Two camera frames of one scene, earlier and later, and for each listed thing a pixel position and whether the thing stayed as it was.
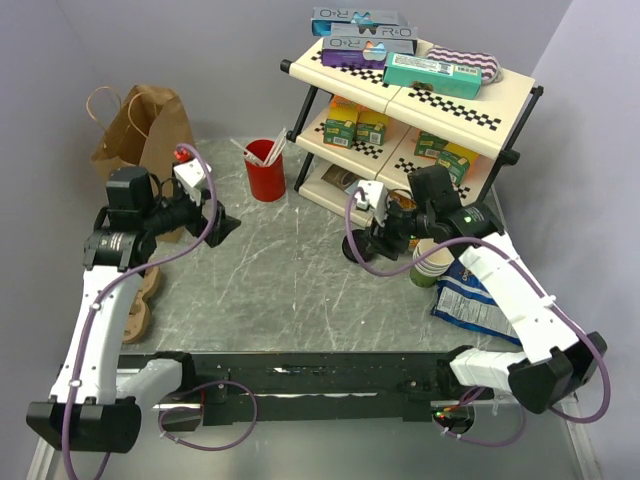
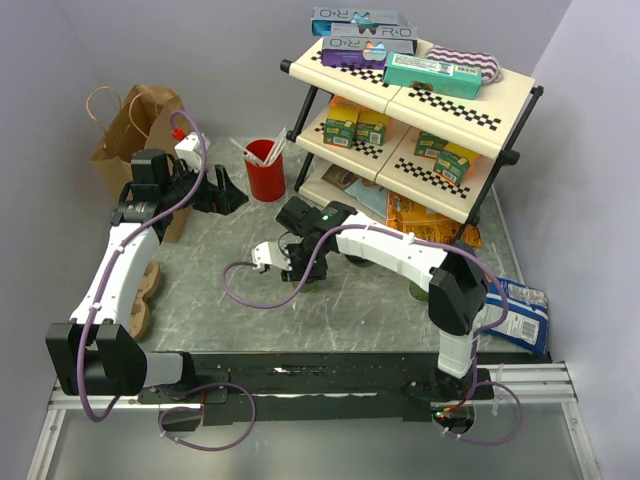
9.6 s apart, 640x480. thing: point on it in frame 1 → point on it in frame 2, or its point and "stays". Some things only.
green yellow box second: [370, 127] stays
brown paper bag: [147, 129] stays
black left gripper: [221, 226] → [212, 198]
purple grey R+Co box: [364, 53] stays
